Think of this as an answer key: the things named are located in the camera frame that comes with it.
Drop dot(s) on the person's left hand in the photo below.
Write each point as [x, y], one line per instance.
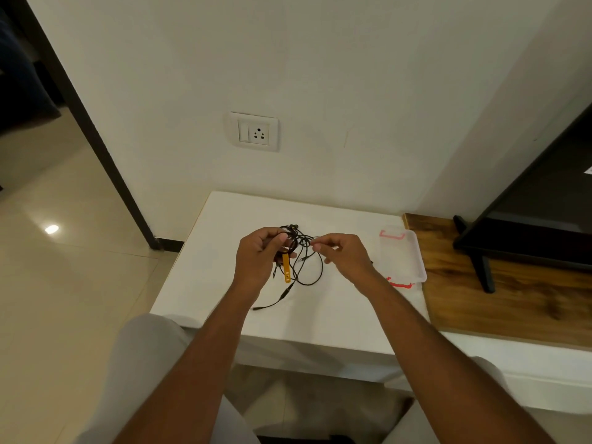
[254, 268]

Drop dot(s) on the person's right hand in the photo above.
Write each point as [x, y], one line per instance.
[354, 261]

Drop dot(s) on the clear box with red clips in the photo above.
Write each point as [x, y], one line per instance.
[404, 258]

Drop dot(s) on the wooden cabinet top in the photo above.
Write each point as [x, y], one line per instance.
[508, 300]

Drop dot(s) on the black television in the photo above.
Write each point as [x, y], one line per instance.
[545, 212]

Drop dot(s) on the black door frame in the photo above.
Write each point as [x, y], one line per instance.
[82, 115]

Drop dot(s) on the person's left forearm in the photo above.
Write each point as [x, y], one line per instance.
[185, 379]

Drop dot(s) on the person's right forearm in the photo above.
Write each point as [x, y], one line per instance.
[439, 365]

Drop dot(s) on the black stool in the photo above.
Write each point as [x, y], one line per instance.
[300, 440]

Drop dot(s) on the white wall socket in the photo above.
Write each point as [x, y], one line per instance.
[252, 132]

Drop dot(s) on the dark blue sofa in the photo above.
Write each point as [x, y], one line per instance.
[23, 87]

